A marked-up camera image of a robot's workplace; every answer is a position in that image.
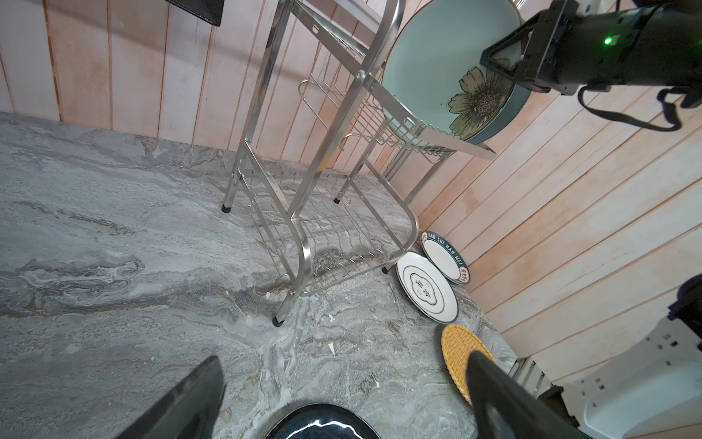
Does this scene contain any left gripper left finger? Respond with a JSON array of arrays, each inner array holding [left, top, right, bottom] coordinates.
[[118, 356, 226, 438]]

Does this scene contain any dark blue oval plate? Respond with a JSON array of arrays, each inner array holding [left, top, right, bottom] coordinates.
[[265, 404, 380, 439]]

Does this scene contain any white plate black outline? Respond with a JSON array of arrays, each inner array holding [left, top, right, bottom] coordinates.
[[396, 252, 459, 325]]

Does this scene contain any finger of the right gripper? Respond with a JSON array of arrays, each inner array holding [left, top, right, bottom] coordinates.
[[480, 13, 543, 91]]

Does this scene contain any yellow woven plate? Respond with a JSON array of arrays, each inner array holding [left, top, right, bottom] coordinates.
[[441, 324, 495, 404]]

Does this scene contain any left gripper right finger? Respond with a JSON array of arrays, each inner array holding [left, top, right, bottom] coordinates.
[[466, 351, 587, 438]]

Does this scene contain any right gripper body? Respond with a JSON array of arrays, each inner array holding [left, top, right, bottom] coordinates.
[[516, 1, 701, 95]]

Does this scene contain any mint plate with flower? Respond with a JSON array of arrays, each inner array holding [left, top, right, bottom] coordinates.
[[382, 0, 530, 145]]

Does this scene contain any white plate dark lettered rim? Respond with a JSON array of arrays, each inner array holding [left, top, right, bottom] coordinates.
[[420, 230, 471, 285]]

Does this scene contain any chrome dish rack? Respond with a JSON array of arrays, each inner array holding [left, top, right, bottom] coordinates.
[[221, 1, 495, 326]]

